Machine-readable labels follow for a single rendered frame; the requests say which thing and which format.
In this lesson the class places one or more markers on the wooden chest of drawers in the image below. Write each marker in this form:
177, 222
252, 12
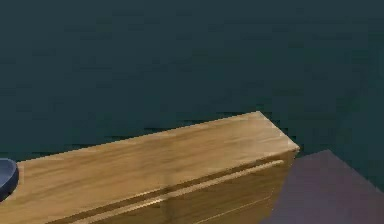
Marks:
160, 166

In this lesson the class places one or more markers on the dark blue bowl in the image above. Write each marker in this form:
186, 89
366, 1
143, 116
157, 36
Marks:
6, 176

